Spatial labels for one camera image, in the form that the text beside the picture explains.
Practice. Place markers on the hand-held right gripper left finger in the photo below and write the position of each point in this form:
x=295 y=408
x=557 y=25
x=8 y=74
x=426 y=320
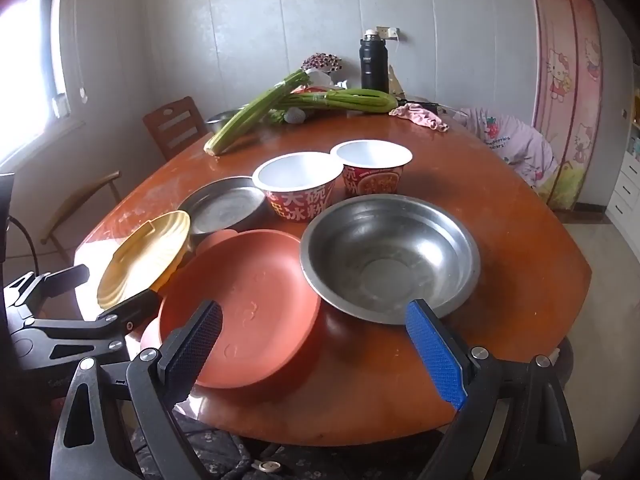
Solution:
x=196 y=345

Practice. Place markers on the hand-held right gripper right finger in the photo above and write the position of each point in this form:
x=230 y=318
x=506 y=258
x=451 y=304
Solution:
x=434 y=355

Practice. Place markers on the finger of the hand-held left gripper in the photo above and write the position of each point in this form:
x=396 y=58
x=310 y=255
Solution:
x=67 y=276
x=130 y=310

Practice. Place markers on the yellow ribbed plate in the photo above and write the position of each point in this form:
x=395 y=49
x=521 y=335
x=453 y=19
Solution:
x=145 y=255

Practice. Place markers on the orange plastic plate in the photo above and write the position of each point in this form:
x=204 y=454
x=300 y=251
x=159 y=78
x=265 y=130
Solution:
x=250 y=300

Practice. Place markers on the large stainless steel bowl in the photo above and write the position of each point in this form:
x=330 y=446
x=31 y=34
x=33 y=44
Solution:
x=390 y=250

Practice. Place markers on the stainless steel plate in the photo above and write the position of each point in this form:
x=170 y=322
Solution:
x=225 y=205

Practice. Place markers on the red printed paper bowl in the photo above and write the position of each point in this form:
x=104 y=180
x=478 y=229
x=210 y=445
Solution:
x=295 y=202
x=372 y=152

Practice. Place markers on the wooden armchair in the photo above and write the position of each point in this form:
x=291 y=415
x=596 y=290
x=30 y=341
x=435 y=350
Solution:
x=82 y=195

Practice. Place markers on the dark floral cloth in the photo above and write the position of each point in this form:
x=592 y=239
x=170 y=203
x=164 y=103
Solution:
x=225 y=455

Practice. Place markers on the brown wooden slat chair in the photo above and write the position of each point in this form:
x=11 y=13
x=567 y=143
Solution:
x=172 y=125

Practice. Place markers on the window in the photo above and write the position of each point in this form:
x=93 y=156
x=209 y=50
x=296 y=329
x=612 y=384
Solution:
x=25 y=85

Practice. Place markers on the small stainless steel bowl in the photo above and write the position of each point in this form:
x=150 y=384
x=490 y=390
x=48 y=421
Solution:
x=220 y=120

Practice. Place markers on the pink strawberry print jacket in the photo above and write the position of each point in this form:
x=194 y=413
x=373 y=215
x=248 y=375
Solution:
x=505 y=140

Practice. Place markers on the celery bunch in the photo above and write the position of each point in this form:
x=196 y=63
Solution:
x=250 y=110
x=350 y=99

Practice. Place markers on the pink crumpled cloth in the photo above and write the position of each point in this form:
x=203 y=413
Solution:
x=422 y=116

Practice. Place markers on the grey foam net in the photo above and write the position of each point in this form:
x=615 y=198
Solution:
x=295 y=116

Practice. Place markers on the white drawer cabinet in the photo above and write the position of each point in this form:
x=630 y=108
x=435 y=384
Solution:
x=625 y=190

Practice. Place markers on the black flat object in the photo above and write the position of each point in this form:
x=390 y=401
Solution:
x=419 y=102

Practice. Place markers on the white cup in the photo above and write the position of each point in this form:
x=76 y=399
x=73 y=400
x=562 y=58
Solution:
x=320 y=79

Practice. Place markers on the black thermos bottle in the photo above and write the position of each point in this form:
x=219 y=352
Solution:
x=373 y=65

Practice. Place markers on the Hello Kitty poster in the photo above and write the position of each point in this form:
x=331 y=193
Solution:
x=565 y=75

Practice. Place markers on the wall socket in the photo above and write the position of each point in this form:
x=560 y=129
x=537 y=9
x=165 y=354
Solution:
x=387 y=32

